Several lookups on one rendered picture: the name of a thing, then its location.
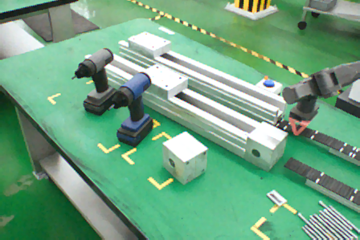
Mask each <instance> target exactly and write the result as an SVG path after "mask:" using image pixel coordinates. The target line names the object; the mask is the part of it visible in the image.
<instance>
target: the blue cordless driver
mask: <svg viewBox="0 0 360 240"><path fill-rule="evenodd" d="M149 86H151V78H150V76H149V75H148V74H147V73H145V72H144V71H140V72H138V73H137V74H136V75H134V76H133V78H131V79H129V81H127V82H126V83H124V84H123V85H122V86H120V88H119V89H118V90H116V92H115V93H114V98H113V99H112V101H111V105H112V106H111V107H109V109H108V110H109V111H110V110H111V109H112V108H114V109H118V108H120V107H128V109H129V111H130V116H129V117H128V118H127V119H126V120H125V121H124V122H122V124H121V126H120V127H119V128H118V130H117V133H116V135H117V137H118V140H119V141H120V142H121V143H125V144H128V145H130V146H133V147H137V146H138V145H139V144H140V143H141V141H142V140H143V139H145V137H146V136H147V134H149V132H151V130H153V118H151V117H149V115H148V114H146V113H144V109H145V108H144V104H143V96H142V93H143V92H145V90H147V88H149Z"/></svg>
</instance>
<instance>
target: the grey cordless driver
mask: <svg viewBox="0 0 360 240"><path fill-rule="evenodd" d="M113 60H114V54H113V53H112V51H110V49H108V48H106V47H105V48H103V49H100V50H99V51H97V52H96V53H94V54H93V55H90V57H87V58H86V59H85V60H84V61H83V62H82V63H80V64H79V66H78V69H77V70H76V72H75V76H74V77H72V80H73V79H74V78H78V79H81V78H84V77H85V78H89V77H92V81H93V82H94V84H95V86H96V88H95V89H94V90H93V91H92V92H89V94H88V95H87V97H88V98H87V99H85V100H84V102H83V104H84V109H85V111H88V112H91V113H93V114H96V115H98V116H101V115H102V114H103V113H104V112H105V111H107V110H108V109H109V107H111V106H112V105H111V101H112V99H113V98H114V93H115V92H116V90H114V88H113V87H110V86H109V85H108V76H107V74H106V69H105V67H106V66H107V65H108V64H110V63H111V62H112V61H113Z"/></svg>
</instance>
